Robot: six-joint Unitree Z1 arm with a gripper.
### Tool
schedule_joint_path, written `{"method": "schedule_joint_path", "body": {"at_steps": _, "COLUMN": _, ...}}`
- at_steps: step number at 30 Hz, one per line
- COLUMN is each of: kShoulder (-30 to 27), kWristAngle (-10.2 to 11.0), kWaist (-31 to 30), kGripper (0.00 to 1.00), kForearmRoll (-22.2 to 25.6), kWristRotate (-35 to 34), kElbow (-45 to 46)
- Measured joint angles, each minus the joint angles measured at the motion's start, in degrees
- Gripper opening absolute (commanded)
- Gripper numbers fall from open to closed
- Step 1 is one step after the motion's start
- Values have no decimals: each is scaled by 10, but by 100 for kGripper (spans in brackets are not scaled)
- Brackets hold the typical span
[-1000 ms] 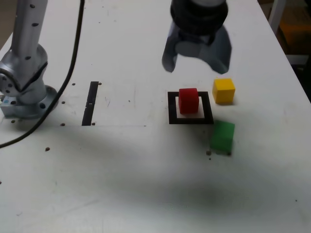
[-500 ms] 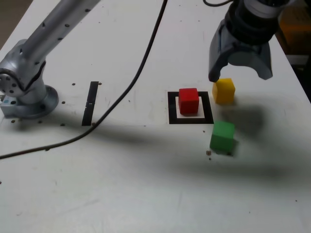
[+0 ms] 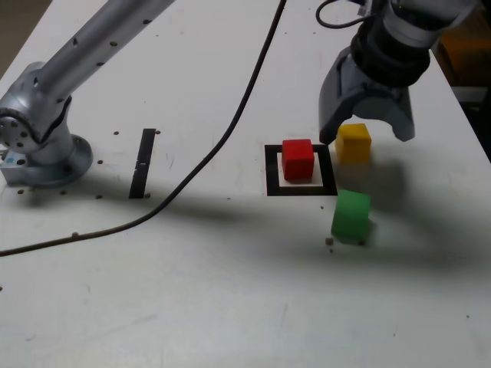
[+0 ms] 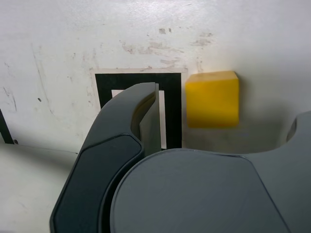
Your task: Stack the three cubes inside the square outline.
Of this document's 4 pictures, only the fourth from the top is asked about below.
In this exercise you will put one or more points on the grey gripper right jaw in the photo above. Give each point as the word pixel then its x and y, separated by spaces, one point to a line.
pixel 199 194

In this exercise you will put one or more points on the black tape strip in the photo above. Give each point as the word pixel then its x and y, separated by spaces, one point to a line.
pixel 5 128

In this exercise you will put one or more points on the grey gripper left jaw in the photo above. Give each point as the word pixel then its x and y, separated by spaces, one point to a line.
pixel 107 155

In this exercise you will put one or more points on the yellow cube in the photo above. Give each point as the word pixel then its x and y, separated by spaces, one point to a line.
pixel 212 102

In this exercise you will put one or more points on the black tape square outline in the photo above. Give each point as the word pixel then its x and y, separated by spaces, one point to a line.
pixel 174 109

